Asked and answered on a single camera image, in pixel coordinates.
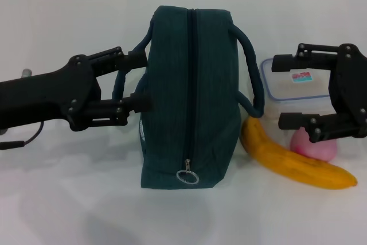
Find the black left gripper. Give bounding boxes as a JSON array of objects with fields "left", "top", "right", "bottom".
[{"left": 0, "top": 55, "right": 101, "bottom": 131}]

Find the pink peach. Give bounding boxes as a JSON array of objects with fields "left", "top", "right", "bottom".
[{"left": 290, "top": 129, "right": 338, "bottom": 162}]

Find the dark teal fabric lunch bag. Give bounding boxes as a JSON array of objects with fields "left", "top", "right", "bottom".
[{"left": 112, "top": 5, "right": 264, "bottom": 190}]

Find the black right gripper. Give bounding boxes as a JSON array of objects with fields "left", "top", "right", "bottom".
[{"left": 271, "top": 43, "right": 367, "bottom": 143}]

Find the clear plastic food container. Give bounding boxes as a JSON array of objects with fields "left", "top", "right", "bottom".
[{"left": 260, "top": 57, "right": 335, "bottom": 145}]

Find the silver zipper pull ring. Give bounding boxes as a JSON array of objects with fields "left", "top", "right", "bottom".
[{"left": 176, "top": 158, "right": 199, "bottom": 186}]

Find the yellow banana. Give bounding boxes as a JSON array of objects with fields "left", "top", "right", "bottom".
[{"left": 240, "top": 117, "right": 358, "bottom": 190}]

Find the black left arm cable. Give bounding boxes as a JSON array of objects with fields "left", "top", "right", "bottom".
[{"left": 0, "top": 121, "right": 44, "bottom": 150}]

